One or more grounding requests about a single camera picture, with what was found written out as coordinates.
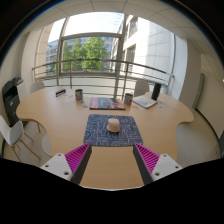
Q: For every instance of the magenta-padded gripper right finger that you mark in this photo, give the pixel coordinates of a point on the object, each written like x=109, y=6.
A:
x=163, y=165

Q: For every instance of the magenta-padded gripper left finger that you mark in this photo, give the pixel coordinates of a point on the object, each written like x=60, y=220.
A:
x=61, y=165

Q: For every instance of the beige computer mouse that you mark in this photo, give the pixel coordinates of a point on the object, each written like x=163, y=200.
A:
x=113, y=125

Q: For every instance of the blue patterned mouse pad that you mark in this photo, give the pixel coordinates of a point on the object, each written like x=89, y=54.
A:
x=96, y=133

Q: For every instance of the white chair with wooden legs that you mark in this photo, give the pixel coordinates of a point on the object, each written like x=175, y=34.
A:
x=11, y=133

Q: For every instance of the light blue booklet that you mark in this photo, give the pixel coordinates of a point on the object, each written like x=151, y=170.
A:
x=145, y=101

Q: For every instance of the small dark blue box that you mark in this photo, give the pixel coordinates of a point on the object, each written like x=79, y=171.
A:
x=60, y=92

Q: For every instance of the printed can with blue label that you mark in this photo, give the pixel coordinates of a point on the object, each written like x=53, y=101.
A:
x=79, y=94

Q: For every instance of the black cylinder speaker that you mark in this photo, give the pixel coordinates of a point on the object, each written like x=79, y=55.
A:
x=156, y=91

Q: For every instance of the printed can with red label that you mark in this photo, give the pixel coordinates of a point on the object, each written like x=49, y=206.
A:
x=128, y=98

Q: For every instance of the red and blue magazine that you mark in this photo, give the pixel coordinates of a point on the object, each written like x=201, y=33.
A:
x=106, y=103

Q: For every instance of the black and white printer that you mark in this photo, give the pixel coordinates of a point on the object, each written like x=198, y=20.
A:
x=11, y=100

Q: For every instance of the metal railing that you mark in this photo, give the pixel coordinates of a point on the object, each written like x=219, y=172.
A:
x=96, y=61

